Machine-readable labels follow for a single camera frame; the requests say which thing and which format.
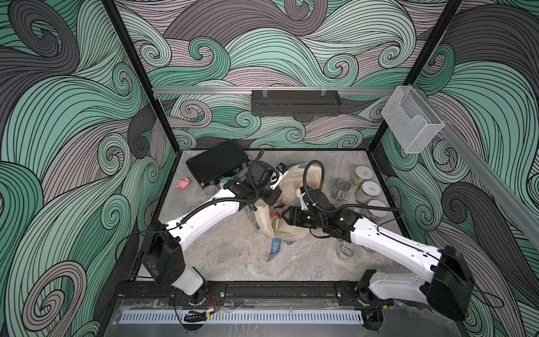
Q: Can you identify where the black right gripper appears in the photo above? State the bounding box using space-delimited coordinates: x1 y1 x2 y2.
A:
279 205 326 230

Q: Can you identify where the beige canvas tote bag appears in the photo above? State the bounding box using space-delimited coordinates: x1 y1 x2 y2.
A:
247 161 308 260

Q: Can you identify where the green label seed jar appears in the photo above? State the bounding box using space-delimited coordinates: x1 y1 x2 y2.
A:
350 166 373 189

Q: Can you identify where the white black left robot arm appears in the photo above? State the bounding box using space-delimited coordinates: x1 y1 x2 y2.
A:
139 174 284 303

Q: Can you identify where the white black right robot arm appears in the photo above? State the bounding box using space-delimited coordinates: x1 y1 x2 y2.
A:
282 206 474 321

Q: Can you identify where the teal label seed jar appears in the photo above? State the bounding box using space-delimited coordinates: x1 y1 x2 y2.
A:
219 177 232 189

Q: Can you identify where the black hard case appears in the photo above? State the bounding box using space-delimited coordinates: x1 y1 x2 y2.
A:
186 140 251 188

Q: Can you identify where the pink small toy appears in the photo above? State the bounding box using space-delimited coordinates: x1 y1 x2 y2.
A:
176 178 190 190

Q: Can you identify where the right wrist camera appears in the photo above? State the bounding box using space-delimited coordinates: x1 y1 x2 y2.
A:
296 188 307 211

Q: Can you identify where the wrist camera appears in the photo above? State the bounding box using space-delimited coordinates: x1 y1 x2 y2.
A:
296 188 307 211
269 164 288 190

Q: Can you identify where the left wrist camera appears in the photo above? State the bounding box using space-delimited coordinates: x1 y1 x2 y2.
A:
269 164 288 190

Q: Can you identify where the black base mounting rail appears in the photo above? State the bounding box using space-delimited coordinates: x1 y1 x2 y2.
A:
113 280 447 308

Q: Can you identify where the black perforated wall shelf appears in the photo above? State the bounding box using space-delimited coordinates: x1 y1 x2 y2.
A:
251 91 342 118

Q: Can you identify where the aluminium wall rail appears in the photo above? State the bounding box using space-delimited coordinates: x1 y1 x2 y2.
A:
152 86 396 96

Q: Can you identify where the clear acrylic wall box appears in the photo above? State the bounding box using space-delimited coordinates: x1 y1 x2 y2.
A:
382 85 445 154

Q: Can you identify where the white slotted cable duct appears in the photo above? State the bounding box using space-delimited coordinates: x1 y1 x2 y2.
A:
118 309 364 325

